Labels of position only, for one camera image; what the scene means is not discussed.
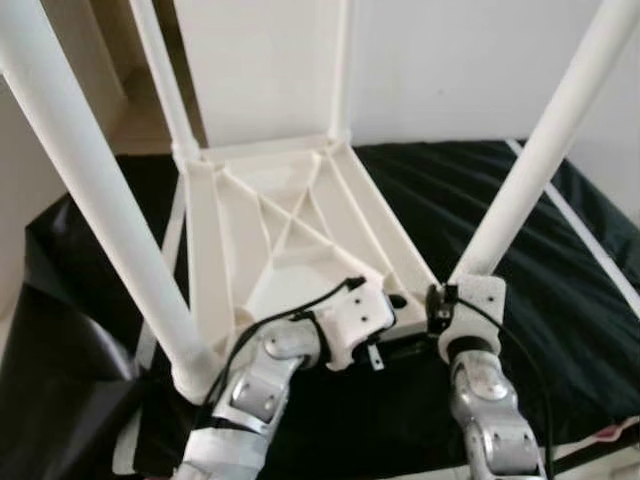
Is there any pink object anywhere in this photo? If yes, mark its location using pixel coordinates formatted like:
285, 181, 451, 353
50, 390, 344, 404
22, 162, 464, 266
593, 423, 640, 443

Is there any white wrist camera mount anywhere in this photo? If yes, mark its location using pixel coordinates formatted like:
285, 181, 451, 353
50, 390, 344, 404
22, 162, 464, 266
437, 277, 507, 364
314, 277, 399, 374

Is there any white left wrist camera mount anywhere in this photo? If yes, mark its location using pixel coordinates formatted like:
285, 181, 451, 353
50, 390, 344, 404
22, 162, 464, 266
314, 277, 399, 374

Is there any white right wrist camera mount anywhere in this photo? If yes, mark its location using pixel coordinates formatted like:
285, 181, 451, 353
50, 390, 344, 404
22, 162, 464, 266
437, 277, 507, 364

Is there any dark metal bar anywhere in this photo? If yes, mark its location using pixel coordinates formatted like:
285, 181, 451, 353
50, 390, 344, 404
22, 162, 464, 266
548, 433, 640, 478

